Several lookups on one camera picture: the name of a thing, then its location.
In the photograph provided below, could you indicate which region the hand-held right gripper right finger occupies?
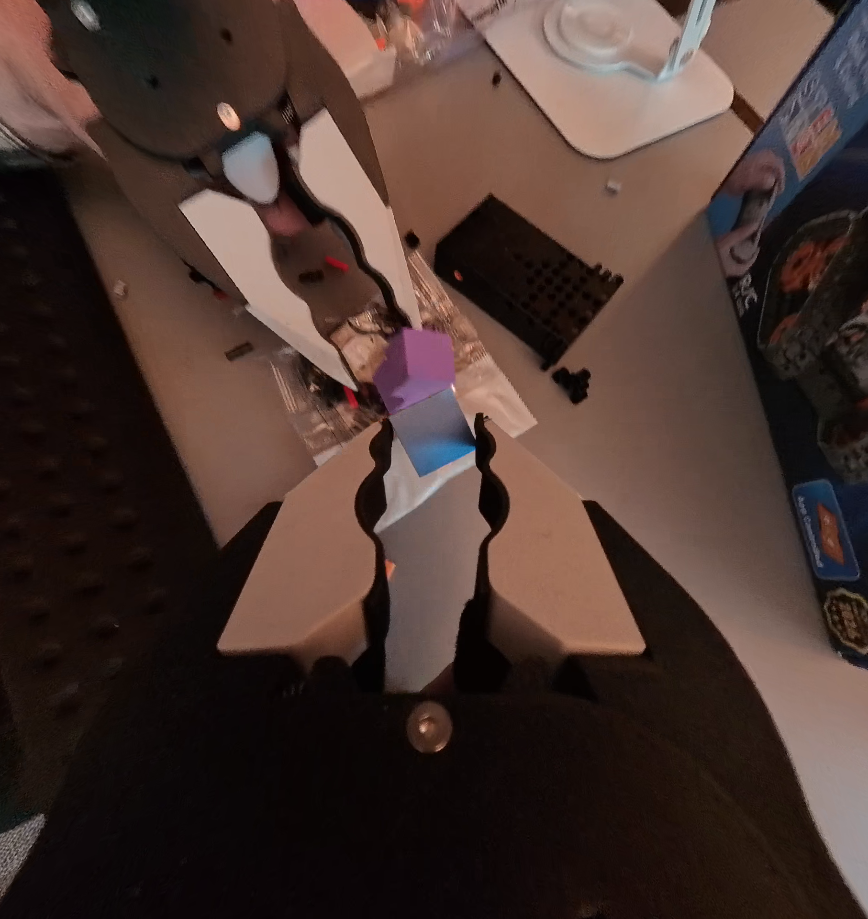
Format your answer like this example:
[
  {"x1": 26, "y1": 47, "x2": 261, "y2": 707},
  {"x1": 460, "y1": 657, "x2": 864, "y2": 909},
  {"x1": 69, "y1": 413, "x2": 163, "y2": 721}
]
[{"x1": 454, "y1": 413, "x2": 647, "y2": 692}]

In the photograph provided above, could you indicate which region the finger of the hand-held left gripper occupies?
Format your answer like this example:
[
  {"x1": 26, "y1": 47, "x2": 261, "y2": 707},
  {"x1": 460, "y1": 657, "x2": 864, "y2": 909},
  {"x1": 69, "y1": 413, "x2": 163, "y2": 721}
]
[
  {"x1": 290, "y1": 108, "x2": 425, "y2": 333},
  {"x1": 178, "y1": 133, "x2": 361, "y2": 393}
]

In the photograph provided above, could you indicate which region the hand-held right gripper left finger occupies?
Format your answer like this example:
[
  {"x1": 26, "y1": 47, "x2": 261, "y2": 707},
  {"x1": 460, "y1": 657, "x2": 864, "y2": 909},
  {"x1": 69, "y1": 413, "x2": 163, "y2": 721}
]
[{"x1": 217, "y1": 418, "x2": 393, "y2": 692}]

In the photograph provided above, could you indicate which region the purple foam cube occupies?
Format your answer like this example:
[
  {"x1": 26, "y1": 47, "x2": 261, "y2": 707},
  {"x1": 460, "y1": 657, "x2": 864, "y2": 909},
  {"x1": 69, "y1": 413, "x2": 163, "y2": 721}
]
[{"x1": 373, "y1": 326, "x2": 456, "y2": 416}]

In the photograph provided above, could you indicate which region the blue foam cube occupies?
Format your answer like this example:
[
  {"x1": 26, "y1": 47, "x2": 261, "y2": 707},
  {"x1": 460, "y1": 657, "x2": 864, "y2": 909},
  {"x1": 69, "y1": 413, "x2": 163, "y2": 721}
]
[{"x1": 389, "y1": 391, "x2": 477, "y2": 478}]

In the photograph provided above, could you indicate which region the person's left hand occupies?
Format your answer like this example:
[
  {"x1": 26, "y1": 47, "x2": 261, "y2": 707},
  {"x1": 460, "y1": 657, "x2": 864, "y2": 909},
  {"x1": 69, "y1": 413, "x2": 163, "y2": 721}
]
[{"x1": 0, "y1": 0, "x2": 106, "y2": 157}]

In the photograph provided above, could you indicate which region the black perforated building plate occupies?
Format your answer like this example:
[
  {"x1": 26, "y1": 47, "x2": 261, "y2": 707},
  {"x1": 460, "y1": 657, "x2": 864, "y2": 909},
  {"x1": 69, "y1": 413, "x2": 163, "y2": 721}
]
[{"x1": 434, "y1": 194, "x2": 625, "y2": 370}]

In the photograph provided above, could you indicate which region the clear printed plastic bag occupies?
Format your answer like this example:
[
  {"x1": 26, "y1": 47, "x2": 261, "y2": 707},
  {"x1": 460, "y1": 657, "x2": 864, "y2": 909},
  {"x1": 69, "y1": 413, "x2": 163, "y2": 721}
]
[{"x1": 298, "y1": 0, "x2": 481, "y2": 101}]

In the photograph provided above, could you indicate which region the clear bag of building parts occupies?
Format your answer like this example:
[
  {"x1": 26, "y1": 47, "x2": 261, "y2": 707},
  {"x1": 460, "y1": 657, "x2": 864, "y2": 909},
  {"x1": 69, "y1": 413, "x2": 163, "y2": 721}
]
[{"x1": 269, "y1": 247, "x2": 540, "y2": 534}]

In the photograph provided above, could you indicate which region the white book stand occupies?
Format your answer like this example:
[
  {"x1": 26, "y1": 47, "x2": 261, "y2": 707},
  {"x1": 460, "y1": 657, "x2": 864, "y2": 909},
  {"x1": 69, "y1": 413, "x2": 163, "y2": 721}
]
[{"x1": 477, "y1": 0, "x2": 735, "y2": 160}]

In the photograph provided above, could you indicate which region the blue toy robot box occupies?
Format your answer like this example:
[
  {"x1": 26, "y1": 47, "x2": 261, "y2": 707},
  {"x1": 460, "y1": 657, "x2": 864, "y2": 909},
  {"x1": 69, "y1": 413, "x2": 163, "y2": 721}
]
[{"x1": 707, "y1": 0, "x2": 868, "y2": 676}]

